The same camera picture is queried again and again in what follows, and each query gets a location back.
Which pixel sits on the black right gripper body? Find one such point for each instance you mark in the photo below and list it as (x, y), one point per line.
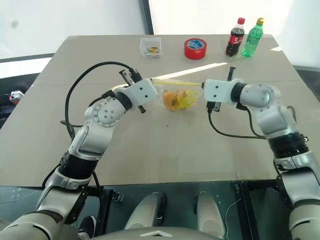
(214, 106)

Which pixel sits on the grey robot torso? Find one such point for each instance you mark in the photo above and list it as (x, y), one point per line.
(157, 233)

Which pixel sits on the silver robot leg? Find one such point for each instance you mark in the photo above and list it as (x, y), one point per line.
(208, 212)
(145, 210)

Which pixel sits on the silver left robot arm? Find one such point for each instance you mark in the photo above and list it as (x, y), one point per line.
(100, 117)

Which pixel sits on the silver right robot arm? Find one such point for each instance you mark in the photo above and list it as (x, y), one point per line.
(272, 117)

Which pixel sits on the cola bottle red cap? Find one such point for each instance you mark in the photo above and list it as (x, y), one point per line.
(233, 40)

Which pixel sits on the clear yellow plastic bag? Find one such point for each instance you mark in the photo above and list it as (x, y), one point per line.
(192, 96)

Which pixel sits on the black shoe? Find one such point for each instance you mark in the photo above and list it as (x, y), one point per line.
(87, 225)

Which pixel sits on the toy hot dog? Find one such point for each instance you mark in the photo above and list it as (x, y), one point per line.
(170, 100)
(182, 94)

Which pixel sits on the red and white device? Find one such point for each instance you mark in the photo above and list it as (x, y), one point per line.
(16, 96)

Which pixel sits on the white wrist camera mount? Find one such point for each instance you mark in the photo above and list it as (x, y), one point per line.
(220, 91)
(143, 92)

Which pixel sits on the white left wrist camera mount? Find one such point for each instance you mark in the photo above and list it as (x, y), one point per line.
(143, 92)

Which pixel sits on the silver right robot leg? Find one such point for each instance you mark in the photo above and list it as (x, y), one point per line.
(208, 212)

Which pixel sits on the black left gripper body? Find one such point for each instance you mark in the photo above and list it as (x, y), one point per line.
(128, 76)

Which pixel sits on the green bottle yellow cap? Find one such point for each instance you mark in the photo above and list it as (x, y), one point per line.
(251, 41)

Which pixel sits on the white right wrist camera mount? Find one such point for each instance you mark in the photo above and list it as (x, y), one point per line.
(220, 91)

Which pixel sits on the silver left robot leg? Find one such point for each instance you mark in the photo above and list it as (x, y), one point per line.
(145, 210)

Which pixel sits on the red tape roll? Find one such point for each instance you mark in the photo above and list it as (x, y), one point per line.
(195, 51)

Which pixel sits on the small colourful clips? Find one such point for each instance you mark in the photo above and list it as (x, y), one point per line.
(153, 50)

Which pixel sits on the clear plastic box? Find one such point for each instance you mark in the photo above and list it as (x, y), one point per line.
(150, 41)

